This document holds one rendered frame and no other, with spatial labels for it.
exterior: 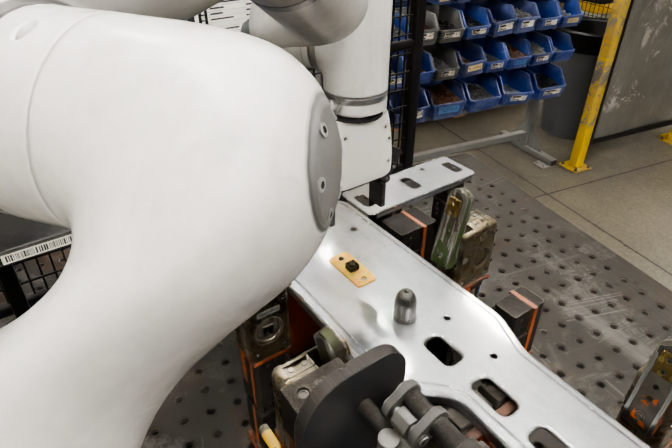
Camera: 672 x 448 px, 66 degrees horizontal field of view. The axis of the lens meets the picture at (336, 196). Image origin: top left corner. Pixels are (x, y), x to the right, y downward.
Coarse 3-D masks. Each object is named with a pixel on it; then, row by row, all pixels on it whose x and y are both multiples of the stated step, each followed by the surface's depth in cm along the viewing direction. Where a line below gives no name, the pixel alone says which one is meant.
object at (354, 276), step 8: (336, 256) 85; (344, 256) 85; (352, 256) 85; (336, 264) 84; (344, 264) 84; (360, 264) 84; (344, 272) 82; (352, 272) 82; (360, 272) 82; (368, 272) 82; (352, 280) 80; (360, 280) 80; (368, 280) 80
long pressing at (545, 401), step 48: (336, 240) 90; (384, 240) 90; (288, 288) 80; (336, 288) 79; (384, 288) 79; (432, 288) 79; (384, 336) 71; (432, 336) 71; (480, 336) 71; (432, 384) 64; (528, 384) 64; (528, 432) 59; (576, 432) 59; (624, 432) 59
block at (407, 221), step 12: (396, 216) 100; (408, 216) 100; (420, 216) 100; (384, 228) 98; (396, 228) 96; (408, 228) 96; (420, 228) 97; (432, 228) 99; (408, 240) 96; (420, 240) 98; (432, 240) 100; (420, 252) 100
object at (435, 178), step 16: (432, 160) 115; (448, 160) 115; (400, 176) 109; (416, 176) 109; (432, 176) 109; (448, 176) 109; (464, 176) 109; (352, 192) 103; (368, 192) 103; (400, 192) 103; (416, 192) 103; (432, 192) 104; (368, 208) 98; (384, 208) 98; (400, 208) 100
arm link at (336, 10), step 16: (304, 0) 38; (320, 0) 39; (336, 0) 41; (352, 0) 44; (368, 0) 49; (256, 16) 55; (272, 16) 42; (288, 16) 41; (304, 16) 41; (320, 16) 42; (336, 16) 44; (352, 16) 46; (256, 32) 55; (272, 32) 52; (288, 32) 50; (304, 32) 45; (320, 32) 45; (336, 32) 47; (352, 32) 50; (288, 48) 62; (304, 48) 62; (304, 64) 65
